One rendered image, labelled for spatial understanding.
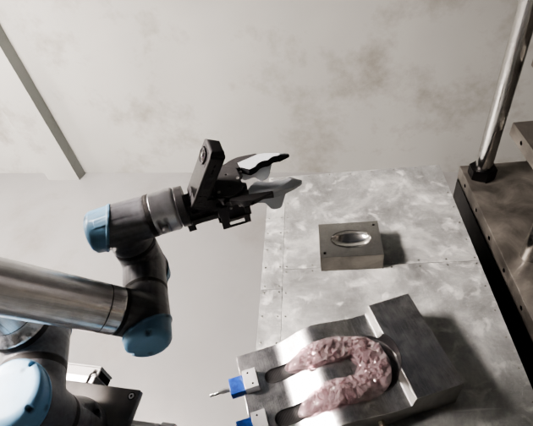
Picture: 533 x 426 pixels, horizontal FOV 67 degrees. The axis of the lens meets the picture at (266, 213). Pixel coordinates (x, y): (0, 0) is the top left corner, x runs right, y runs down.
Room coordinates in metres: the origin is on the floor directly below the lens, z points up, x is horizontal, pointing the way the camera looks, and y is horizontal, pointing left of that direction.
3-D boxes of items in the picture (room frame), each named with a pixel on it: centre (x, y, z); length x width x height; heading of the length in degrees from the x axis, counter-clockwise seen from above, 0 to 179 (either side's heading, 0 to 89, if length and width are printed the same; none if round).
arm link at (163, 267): (0.50, 0.24, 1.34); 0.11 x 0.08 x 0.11; 8
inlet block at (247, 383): (0.47, 0.17, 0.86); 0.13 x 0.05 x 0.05; 96
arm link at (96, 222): (0.52, 0.24, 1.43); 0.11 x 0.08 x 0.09; 98
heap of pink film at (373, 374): (0.45, -0.10, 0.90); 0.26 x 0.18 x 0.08; 96
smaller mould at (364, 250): (0.88, -0.25, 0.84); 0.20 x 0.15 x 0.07; 79
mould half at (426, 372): (0.45, -0.10, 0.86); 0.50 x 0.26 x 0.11; 96
